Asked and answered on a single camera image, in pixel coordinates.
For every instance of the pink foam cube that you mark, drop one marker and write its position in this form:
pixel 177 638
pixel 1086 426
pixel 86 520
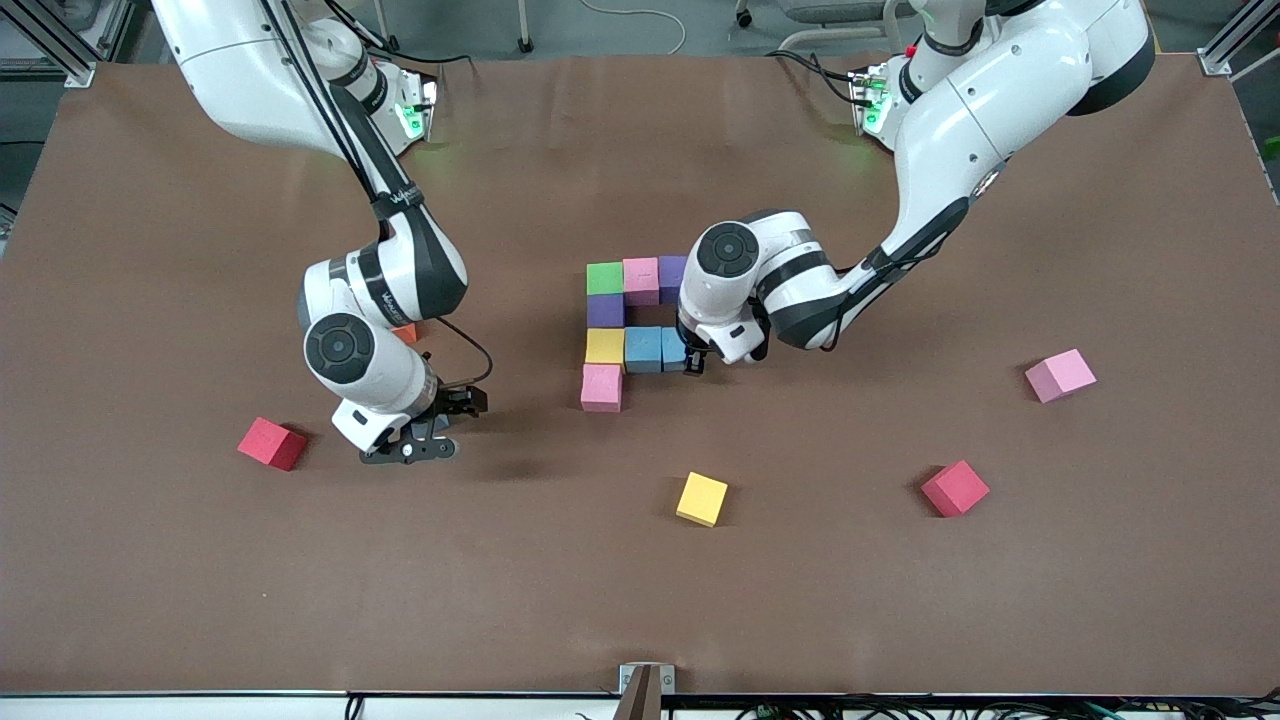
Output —
pixel 1060 375
pixel 601 388
pixel 641 280

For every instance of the red foam cube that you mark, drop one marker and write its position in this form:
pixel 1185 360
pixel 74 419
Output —
pixel 955 487
pixel 268 441

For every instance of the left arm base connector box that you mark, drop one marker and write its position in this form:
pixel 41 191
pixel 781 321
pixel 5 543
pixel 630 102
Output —
pixel 870 100

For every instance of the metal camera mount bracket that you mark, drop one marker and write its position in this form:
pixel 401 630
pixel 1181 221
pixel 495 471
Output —
pixel 645 690

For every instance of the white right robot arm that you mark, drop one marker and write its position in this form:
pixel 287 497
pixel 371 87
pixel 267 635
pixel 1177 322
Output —
pixel 250 80

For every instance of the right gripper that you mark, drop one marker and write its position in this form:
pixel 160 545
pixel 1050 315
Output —
pixel 452 401

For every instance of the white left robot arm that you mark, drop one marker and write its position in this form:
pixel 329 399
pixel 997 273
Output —
pixel 960 130

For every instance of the grey chair base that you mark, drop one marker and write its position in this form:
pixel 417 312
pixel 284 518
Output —
pixel 835 8

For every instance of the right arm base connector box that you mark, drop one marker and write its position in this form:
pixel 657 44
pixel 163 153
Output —
pixel 415 110

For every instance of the white table edge rail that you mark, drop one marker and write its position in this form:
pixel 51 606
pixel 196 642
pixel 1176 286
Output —
pixel 200 708

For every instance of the orange foam cube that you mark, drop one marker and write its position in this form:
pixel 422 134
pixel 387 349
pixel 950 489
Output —
pixel 406 333

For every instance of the purple foam cube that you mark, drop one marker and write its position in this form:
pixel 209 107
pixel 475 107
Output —
pixel 672 275
pixel 605 311

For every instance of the blue foam cube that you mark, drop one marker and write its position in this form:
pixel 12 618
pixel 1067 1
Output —
pixel 672 350
pixel 643 349

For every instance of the aluminium frame post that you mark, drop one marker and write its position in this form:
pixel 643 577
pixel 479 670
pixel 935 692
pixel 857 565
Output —
pixel 1215 62
pixel 78 73

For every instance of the green foam cube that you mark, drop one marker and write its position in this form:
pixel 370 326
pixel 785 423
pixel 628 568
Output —
pixel 605 278

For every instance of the yellow foam cube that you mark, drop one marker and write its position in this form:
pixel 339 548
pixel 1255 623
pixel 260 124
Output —
pixel 702 498
pixel 605 346

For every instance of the white stand leg with caster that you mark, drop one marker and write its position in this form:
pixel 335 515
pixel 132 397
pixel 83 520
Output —
pixel 524 42
pixel 385 40

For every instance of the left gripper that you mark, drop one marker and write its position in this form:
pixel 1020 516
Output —
pixel 695 361

